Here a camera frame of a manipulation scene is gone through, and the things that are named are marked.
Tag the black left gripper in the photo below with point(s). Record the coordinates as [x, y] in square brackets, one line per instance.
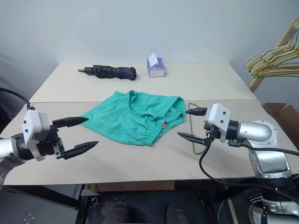
[50, 144]

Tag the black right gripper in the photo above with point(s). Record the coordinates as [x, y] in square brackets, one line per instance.
[217, 135]

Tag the teal green fabric garment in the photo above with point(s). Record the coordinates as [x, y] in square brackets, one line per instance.
[130, 116]

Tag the purple tissue box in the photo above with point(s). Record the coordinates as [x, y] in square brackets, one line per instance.
[157, 68]

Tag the black and purple folded umbrella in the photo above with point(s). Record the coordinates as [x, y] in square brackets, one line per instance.
[112, 72]

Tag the wooden clothes rack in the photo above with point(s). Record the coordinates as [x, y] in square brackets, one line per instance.
[255, 81]

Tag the brown cardboard box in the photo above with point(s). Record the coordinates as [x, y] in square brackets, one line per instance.
[283, 116]

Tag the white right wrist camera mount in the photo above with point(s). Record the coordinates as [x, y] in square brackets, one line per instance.
[217, 116]

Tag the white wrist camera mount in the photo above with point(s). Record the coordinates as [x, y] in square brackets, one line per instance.
[35, 126]
[217, 116]

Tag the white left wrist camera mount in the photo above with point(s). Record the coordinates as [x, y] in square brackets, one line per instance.
[35, 126]

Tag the black table frame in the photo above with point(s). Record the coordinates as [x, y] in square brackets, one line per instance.
[77, 203]

